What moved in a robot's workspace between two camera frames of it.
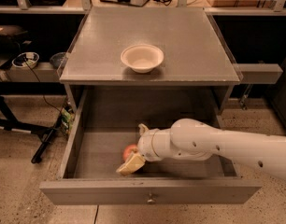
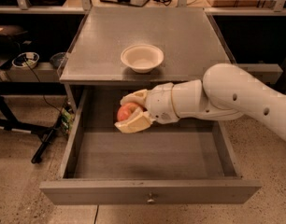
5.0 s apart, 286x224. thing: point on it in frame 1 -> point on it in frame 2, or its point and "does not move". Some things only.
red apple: (128, 149) -> (125, 110)
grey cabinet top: (147, 49) does not move
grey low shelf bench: (42, 72) does not move
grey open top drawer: (107, 122) does not move
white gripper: (146, 146) -> (160, 104)
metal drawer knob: (150, 200) does not move
